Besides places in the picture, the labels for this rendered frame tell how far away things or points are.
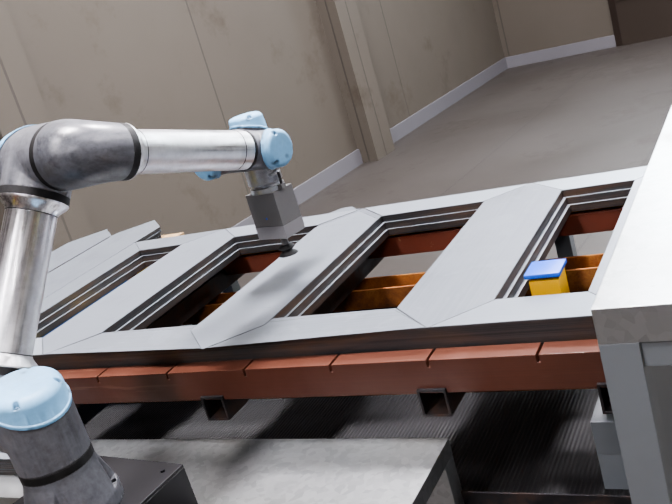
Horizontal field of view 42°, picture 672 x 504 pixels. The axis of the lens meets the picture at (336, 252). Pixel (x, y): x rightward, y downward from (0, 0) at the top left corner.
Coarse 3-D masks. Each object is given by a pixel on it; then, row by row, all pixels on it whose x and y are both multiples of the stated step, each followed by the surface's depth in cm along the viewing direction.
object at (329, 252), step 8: (320, 248) 201; (328, 248) 200; (336, 248) 198; (344, 248) 196; (296, 256) 201; (304, 256) 199; (312, 256) 197; (320, 256) 196; (328, 256) 194; (336, 256) 192; (272, 264) 200; (280, 264) 198
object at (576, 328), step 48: (576, 192) 190; (624, 192) 185; (240, 240) 234; (288, 240) 227; (96, 288) 233; (192, 288) 215; (336, 288) 187; (528, 288) 158; (336, 336) 151; (384, 336) 146; (432, 336) 142; (480, 336) 138; (528, 336) 135; (576, 336) 131
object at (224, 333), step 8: (216, 328) 170; (224, 328) 169; (232, 328) 167; (240, 328) 166; (248, 328) 165; (200, 336) 168; (208, 336) 167; (216, 336) 166; (224, 336) 164; (232, 336) 163
